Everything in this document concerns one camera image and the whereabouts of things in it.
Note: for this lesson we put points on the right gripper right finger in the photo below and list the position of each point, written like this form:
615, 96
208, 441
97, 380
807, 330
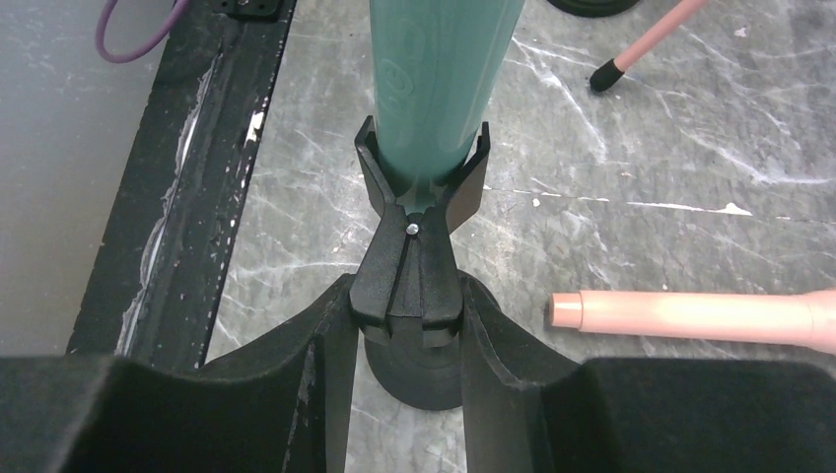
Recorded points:
526, 408

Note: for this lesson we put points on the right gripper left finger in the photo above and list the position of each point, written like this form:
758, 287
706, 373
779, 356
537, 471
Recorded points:
280, 403

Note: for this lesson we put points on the black mic stand with clip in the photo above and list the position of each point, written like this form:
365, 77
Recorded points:
406, 296

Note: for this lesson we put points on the green toy microphone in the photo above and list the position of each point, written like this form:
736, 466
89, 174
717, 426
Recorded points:
435, 66

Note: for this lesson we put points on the pink music stand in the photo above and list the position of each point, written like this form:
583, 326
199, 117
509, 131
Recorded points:
609, 73

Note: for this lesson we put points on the pink toy microphone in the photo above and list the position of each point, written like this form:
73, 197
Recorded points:
806, 320

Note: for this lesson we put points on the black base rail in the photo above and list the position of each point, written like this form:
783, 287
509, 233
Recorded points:
155, 288

